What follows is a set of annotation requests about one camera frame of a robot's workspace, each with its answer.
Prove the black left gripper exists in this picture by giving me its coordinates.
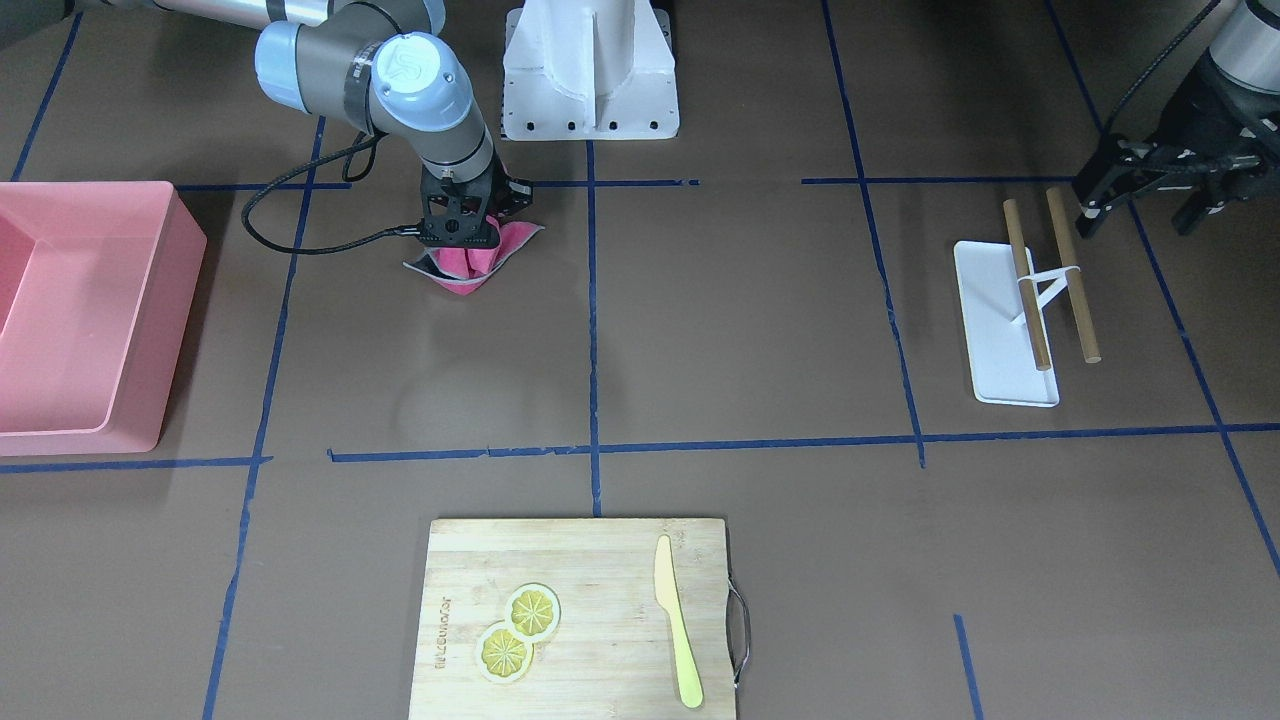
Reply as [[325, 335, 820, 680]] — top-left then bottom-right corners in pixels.
[[1071, 76, 1279, 238]]

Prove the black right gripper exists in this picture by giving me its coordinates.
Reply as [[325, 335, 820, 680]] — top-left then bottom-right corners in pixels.
[[470, 165, 532, 225]]

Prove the pink and grey cloth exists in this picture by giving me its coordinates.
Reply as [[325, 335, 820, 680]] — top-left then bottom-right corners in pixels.
[[402, 218, 545, 296]]

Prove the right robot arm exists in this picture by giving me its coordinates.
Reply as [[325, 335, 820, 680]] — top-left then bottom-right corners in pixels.
[[154, 1, 531, 249]]

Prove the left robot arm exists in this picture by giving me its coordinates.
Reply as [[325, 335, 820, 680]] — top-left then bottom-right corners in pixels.
[[1071, 1, 1279, 238]]

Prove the white mounting column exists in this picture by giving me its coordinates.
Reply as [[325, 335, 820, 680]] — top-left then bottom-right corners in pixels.
[[500, 1, 681, 142]]

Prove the wooden cloth rack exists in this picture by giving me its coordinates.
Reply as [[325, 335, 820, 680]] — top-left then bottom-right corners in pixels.
[[1002, 187, 1102, 372]]

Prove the white rack tray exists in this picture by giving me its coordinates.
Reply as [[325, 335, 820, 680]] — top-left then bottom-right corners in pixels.
[[954, 240, 1060, 407]]

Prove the rear lemon slice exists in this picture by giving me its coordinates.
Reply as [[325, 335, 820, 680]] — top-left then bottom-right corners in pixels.
[[503, 583, 562, 644]]

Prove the lemon slice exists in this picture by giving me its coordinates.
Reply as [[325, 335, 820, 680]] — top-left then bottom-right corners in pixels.
[[503, 583, 562, 644], [474, 623, 536, 684]]

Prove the pink plastic bin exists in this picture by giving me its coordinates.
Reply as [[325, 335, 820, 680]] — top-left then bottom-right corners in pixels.
[[1, 181, 207, 457]]

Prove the yellow plastic knife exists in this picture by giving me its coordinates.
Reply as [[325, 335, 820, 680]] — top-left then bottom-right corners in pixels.
[[653, 536, 705, 708]]

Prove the front lemon slice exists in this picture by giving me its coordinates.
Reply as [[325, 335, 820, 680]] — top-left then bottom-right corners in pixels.
[[474, 623, 536, 684]]

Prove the bamboo cutting board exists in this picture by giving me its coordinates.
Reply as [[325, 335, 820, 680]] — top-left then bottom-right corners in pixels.
[[407, 518, 739, 719]]

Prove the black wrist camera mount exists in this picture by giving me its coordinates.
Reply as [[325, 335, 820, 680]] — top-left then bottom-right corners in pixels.
[[417, 168, 498, 249]]

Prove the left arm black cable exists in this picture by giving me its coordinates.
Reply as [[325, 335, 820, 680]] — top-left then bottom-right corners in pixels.
[[1100, 0, 1226, 136]]

